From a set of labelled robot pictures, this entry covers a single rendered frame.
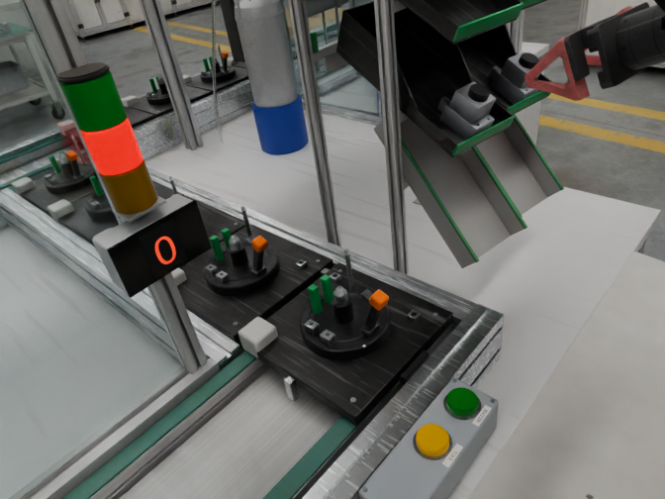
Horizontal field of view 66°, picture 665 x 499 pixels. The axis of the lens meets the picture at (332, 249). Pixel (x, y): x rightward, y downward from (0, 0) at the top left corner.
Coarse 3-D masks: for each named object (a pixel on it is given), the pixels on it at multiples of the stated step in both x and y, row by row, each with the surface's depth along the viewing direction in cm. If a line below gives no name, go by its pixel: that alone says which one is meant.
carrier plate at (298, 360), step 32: (320, 288) 89; (384, 288) 86; (288, 320) 83; (448, 320) 79; (256, 352) 78; (288, 352) 77; (384, 352) 75; (416, 352) 74; (320, 384) 72; (352, 384) 71; (384, 384) 70; (352, 416) 67
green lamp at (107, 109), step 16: (96, 80) 50; (112, 80) 52; (80, 96) 50; (96, 96) 50; (112, 96) 52; (80, 112) 51; (96, 112) 51; (112, 112) 52; (80, 128) 53; (96, 128) 52
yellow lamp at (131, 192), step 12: (144, 168) 57; (108, 180) 56; (120, 180) 56; (132, 180) 56; (144, 180) 57; (108, 192) 57; (120, 192) 56; (132, 192) 57; (144, 192) 58; (120, 204) 57; (132, 204) 57; (144, 204) 58
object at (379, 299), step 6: (366, 294) 71; (372, 294) 71; (378, 294) 70; (384, 294) 70; (366, 300) 71; (372, 300) 70; (378, 300) 69; (384, 300) 69; (372, 306) 71; (378, 306) 69; (372, 312) 72; (378, 312) 72; (372, 318) 72; (366, 324) 74; (372, 324) 73
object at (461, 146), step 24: (360, 24) 78; (408, 24) 87; (336, 48) 85; (360, 48) 80; (408, 48) 88; (432, 48) 85; (456, 48) 81; (360, 72) 83; (408, 72) 84; (432, 72) 85; (456, 72) 83; (408, 96) 76; (432, 96) 82; (432, 120) 78; (504, 120) 78; (456, 144) 73
